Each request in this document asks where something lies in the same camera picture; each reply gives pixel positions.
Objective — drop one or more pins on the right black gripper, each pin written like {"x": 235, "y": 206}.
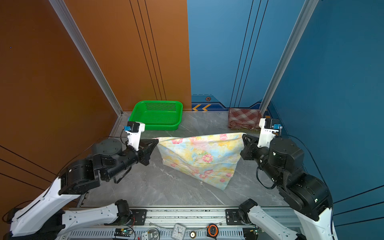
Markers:
{"x": 248, "y": 145}

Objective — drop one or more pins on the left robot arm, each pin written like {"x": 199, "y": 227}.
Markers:
{"x": 45, "y": 219}

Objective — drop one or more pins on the small tape roll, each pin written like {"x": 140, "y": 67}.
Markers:
{"x": 193, "y": 234}

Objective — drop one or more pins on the white square clock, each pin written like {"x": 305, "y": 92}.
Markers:
{"x": 178, "y": 232}

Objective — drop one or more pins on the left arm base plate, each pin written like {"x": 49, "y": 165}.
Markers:
{"x": 136, "y": 217}

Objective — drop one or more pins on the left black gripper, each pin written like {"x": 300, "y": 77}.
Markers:
{"x": 146, "y": 149}

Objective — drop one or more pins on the white power plug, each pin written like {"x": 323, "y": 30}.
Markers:
{"x": 146, "y": 236}

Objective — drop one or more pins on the green circuit board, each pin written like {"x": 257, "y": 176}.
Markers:
{"x": 124, "y": 234}

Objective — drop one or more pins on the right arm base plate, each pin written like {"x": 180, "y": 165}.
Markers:
{"x": 237, "y": 217}

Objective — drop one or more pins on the green plastic basket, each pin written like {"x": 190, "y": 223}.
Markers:
{"x": 158, "y": 115}

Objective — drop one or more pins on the orange black tape measure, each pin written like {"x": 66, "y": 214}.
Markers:
{"x": 212, "y": 231}

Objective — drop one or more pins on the red plaid skirt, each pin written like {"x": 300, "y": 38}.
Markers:
{"x": 247, "y": 119}

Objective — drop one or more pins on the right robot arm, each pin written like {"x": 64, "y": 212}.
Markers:
{"x": 308, "y": 196}

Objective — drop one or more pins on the cream yellow cloth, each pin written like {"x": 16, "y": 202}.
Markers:
{"x": 211, "y": 159}

